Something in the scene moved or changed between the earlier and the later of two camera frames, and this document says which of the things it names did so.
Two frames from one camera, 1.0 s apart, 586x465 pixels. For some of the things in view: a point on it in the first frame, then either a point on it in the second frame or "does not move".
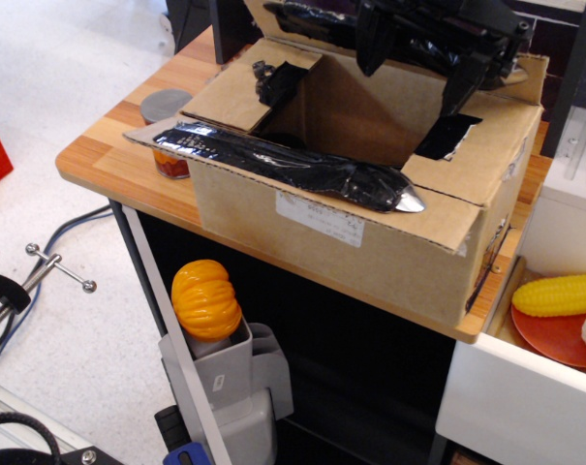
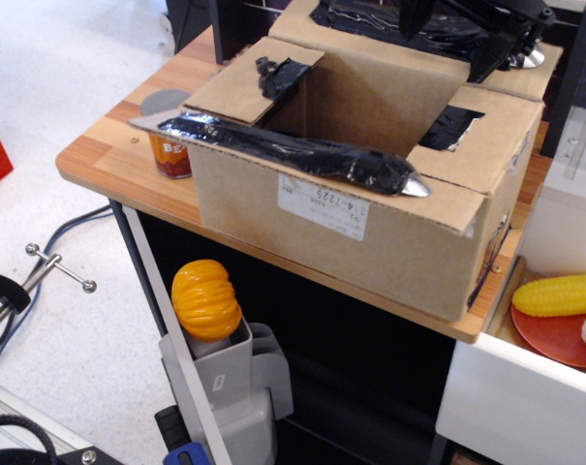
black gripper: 482,40 → 523,20
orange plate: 559,337 does not move
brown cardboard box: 300,151 does not move
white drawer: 509,405 does not move
